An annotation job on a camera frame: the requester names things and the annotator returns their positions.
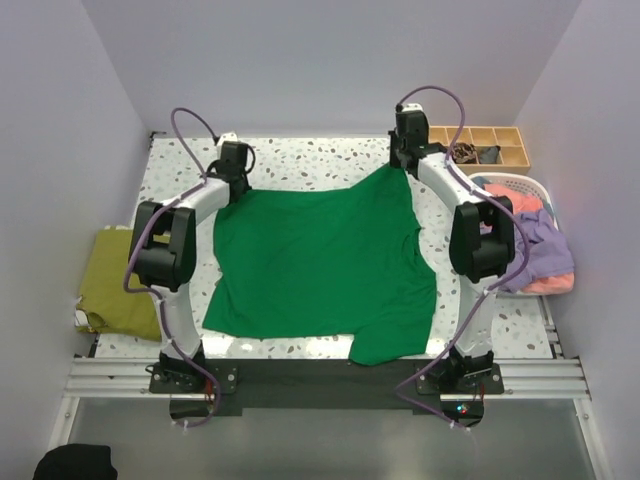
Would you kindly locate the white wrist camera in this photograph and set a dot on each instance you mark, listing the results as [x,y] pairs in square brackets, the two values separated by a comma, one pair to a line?
[225,138]
[408,107]

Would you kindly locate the white laundry basket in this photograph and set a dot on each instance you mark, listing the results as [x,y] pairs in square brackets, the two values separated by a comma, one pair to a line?
[527,186]

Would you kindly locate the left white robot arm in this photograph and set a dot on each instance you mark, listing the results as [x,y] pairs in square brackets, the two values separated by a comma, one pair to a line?
[163,252]

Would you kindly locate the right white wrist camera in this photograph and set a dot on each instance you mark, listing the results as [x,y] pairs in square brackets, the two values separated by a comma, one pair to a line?
[408,107]

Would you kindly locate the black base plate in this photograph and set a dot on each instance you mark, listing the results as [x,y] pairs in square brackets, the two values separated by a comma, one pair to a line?
[231,387]

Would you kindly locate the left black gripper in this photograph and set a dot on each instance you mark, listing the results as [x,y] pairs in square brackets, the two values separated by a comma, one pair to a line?
[245,180]

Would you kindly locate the aluminium rail frame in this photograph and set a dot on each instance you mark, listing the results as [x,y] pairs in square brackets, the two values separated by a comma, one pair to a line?
[115,367]

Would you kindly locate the dark grey rolled sock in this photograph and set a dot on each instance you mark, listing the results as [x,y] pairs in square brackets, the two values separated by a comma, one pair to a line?
[489,155]

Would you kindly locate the pink t-shirt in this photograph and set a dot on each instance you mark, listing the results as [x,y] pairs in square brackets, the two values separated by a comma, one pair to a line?
[520,200]

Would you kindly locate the brown patterned rolled sock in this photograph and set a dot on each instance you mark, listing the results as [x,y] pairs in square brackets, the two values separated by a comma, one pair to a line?
[464,153]

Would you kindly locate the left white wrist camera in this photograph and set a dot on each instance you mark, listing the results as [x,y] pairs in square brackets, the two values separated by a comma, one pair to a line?
[225,138]

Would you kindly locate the olive folded t-shirt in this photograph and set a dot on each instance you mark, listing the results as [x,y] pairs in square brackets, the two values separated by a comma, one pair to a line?
[103,305]

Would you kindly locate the green t-shirt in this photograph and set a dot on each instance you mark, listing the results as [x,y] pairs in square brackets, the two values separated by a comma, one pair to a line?
[324,263]

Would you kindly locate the wooden compartment tray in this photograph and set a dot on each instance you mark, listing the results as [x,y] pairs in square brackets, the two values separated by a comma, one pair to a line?
[513,155]

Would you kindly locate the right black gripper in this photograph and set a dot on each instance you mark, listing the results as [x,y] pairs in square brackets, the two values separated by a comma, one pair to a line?
[392,140]

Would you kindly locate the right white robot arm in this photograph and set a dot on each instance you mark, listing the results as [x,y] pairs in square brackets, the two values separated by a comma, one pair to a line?
[481,244]

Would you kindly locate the purple t-shirt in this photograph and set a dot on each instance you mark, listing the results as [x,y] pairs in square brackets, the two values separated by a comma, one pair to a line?
[545,245]

